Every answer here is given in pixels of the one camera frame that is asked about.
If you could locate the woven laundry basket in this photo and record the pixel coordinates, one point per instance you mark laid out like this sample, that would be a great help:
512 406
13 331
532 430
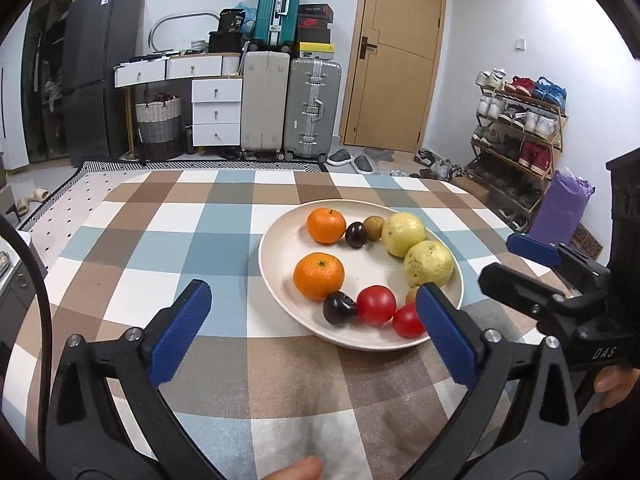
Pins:
158 130

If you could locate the wooden door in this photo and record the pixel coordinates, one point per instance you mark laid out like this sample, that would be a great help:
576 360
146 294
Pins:
395 60

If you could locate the person's right hand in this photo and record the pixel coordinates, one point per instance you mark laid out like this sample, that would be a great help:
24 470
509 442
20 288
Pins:
617 382

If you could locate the person's left hand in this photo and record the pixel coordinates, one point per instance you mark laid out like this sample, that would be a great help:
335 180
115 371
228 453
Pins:
300 470

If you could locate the beige sandals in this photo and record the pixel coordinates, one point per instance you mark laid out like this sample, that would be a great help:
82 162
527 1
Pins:
35 200

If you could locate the red tomato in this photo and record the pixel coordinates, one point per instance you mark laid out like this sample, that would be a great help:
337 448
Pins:
407 321
376 304

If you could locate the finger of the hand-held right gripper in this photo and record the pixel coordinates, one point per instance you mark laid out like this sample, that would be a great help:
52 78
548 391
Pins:
532 249
510 284

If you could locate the dark grey refrigerator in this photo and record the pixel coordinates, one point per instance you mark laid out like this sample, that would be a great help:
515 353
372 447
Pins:
95 70

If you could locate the grey aluminium suitcase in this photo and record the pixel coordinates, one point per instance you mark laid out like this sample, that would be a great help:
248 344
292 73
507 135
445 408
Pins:
312 110

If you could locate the purple bag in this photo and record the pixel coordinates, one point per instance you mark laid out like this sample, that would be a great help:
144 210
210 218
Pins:
560 210

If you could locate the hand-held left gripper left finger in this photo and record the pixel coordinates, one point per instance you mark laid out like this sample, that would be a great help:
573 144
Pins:
180 330

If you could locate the black bag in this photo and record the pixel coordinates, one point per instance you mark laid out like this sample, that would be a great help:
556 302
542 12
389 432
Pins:
227 30

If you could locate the curved grey pipe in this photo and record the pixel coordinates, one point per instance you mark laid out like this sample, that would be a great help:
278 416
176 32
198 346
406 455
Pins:
170 17

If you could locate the blue plastic bag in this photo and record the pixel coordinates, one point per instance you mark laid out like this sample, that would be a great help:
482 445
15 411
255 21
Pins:
247 17

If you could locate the checkered tablecloth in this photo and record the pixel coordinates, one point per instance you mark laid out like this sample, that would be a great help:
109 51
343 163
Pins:
150 240

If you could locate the shoe rack with shoes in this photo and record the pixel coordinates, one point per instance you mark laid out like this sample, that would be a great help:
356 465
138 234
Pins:
525 120

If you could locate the orange mandarin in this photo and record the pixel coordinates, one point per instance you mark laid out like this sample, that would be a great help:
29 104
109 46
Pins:
319 276
326 226

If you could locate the pale yellow guava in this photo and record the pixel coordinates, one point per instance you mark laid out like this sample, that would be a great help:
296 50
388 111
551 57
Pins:
404 234

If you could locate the wooden shoe rack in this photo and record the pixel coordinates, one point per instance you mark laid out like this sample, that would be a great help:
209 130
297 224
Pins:
500 165

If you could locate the white drawer cabinet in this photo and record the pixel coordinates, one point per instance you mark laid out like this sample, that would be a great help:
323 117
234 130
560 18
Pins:
215 110

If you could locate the beige suitcase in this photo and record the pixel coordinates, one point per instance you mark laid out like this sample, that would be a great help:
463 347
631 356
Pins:
265 105

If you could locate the shoes on floor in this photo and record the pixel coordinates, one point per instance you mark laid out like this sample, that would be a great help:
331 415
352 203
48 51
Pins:
440 165

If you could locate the grey slippers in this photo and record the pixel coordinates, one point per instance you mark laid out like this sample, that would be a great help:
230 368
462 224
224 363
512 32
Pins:
350 160

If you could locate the brown longan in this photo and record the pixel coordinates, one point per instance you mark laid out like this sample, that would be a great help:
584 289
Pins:
373 227
411 296

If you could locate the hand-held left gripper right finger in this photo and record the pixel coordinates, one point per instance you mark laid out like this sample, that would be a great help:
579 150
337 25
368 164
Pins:
445 335

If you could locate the dark purple plum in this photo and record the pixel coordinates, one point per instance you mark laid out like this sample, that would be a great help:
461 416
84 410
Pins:
340 308
356 234

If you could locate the stack of shoe boxes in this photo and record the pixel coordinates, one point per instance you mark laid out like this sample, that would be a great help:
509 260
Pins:
314 30

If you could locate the teal suitcase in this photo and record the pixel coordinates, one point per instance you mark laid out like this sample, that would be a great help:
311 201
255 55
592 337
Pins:
277 10

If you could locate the cream round plate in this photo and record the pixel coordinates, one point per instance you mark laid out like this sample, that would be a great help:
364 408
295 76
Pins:
370 270

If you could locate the person's dark clothing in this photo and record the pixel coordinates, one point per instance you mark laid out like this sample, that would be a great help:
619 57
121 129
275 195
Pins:
610 445

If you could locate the green yellow guava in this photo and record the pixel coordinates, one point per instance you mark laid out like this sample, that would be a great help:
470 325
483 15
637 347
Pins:
429 263

